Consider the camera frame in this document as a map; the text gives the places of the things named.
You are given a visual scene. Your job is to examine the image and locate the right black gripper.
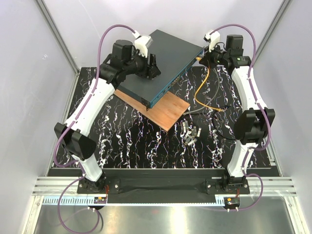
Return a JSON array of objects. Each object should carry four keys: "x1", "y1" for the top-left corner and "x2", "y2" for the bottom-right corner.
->
[{"x1": 198, "y1": 42, "x2": 228, "y2": 70}]

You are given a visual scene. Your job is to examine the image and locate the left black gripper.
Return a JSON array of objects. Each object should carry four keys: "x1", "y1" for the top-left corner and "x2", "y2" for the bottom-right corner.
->
[{"x1": 123, "y1": 48, "x2": 160, "y2": 79}]

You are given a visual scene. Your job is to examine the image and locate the yellow ethernet cable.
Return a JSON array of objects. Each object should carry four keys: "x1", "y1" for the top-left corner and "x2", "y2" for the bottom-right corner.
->
[{"x1": 194, "y1": 56, "x2": 224, "y2": 113}]

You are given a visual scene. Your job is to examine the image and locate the teal network switch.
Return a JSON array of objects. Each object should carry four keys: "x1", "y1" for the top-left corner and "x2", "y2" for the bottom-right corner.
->
[{"x1": 117, "y1": 29, "x2": 203, "y2": 109}]

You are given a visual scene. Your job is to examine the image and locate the grey ethernet cable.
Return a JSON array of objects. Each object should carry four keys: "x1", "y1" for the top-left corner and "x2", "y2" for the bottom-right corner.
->
[{"x1": 182, "y1": 65, "x2": 220, "y2": 116}]

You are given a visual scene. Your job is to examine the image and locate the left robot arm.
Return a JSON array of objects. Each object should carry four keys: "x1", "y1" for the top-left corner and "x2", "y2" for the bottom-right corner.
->
[{"x1": 53, "y1": 36, "x2": 161, "y2": 193}]

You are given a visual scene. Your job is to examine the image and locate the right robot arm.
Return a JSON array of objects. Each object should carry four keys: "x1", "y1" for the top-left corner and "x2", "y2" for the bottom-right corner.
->
[{"x1": 199, "y1": 32, "x2": 275, "y2": 194}]

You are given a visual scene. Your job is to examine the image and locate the wooden base board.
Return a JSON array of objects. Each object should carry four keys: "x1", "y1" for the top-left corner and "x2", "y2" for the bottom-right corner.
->
[{"x1": 114, "y1": 90, "x2": 190, "y2": 132}]

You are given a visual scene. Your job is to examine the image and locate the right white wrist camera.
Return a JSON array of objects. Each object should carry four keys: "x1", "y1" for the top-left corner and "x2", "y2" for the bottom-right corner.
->
[{"x1": 204, "y1": 30, "x2": 220, "y2": 52}]

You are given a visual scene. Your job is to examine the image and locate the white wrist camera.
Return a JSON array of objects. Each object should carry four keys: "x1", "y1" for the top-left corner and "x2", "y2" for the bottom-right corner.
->
[
  {"x1": 204, "y1": 30, "x2": 220, "y2": 52},
  {"x1": 132, "y1": 30, "x2": 153, "y2": 58}
]

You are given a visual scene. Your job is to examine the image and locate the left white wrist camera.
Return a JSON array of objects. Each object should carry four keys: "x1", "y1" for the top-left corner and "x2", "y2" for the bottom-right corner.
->
[{"x1": 132, "y1": 30, "x2": 153, "y2": 58}]

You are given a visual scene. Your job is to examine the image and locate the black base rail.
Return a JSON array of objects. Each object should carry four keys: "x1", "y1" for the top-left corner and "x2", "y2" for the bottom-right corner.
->
[{"x1": 78, "y1": 169, "x2": 250, "y2": 205}]

